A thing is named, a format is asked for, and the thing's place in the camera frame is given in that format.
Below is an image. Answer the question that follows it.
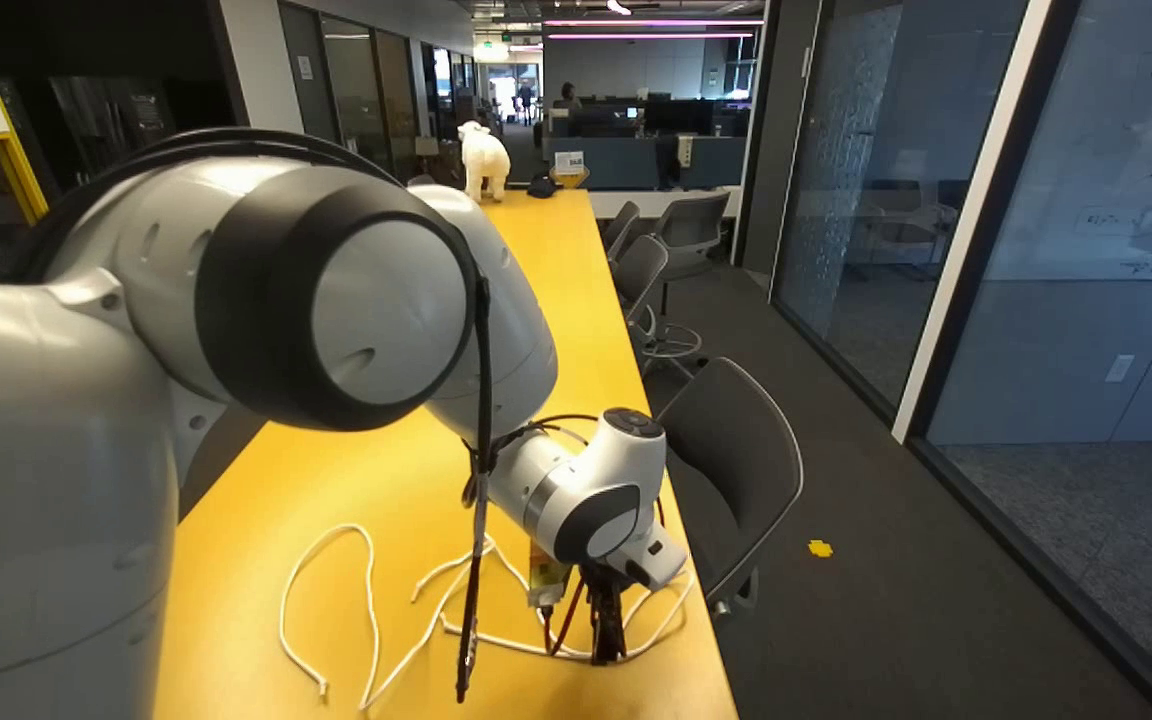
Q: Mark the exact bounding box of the white frame post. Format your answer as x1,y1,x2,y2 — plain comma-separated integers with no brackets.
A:
888,0,1059,446

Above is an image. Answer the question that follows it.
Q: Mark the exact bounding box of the white plush dog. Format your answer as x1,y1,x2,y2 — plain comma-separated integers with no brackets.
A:
452,116,515,208

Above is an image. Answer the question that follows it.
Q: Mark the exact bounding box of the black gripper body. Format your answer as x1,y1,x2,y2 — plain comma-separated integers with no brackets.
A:
578,565,637,623

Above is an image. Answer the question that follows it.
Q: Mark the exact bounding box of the white braided rope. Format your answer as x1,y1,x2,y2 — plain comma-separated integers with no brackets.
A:
270,520,704,714

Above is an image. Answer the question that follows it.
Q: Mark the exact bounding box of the pink ceiling light strip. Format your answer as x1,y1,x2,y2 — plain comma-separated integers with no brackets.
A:
541,10,766,45

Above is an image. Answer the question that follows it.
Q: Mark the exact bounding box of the gold wrist camera bar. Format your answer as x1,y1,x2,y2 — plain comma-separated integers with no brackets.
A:
523,548,577,615

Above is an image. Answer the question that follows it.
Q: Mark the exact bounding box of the grey office chair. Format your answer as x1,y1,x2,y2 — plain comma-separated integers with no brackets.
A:
651,186,736,270

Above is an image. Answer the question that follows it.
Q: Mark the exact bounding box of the small clear box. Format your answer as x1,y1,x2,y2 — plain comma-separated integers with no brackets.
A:
546,149,593,191

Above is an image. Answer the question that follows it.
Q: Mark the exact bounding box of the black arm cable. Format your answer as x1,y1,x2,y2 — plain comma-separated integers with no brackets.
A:
27,124,609,709

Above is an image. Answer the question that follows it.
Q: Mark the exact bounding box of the dark office chair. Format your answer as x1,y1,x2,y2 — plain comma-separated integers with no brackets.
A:
651,351,811,633
609,230,713,370
597,197,647,265

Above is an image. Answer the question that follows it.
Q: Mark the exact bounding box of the grey textured column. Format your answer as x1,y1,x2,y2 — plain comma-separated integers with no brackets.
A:
773,0,932,411

